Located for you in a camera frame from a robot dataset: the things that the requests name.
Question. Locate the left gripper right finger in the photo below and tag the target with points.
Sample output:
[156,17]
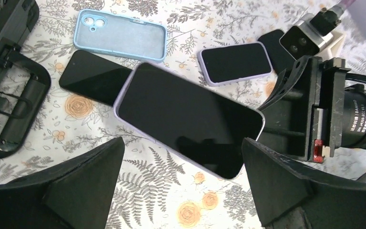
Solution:
[291,195]

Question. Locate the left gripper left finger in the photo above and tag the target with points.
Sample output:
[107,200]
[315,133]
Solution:
[75,194]

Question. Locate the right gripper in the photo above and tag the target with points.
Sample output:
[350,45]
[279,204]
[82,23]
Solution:
[304,112]

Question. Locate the black phone from blue case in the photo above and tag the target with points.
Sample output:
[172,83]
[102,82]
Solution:
[94,77]

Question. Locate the light blue phone case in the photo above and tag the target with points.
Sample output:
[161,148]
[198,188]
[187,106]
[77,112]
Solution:
[105,33]

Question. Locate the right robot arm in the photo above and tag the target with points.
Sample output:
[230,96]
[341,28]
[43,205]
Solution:
[354,117]

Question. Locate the black phone without case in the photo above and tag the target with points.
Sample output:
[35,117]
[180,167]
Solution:
[278,55]

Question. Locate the black poker chip case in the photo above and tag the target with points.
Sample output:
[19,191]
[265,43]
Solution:
[24,83]

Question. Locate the floral table mat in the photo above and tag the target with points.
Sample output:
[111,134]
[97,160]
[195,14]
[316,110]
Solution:
[156,189]

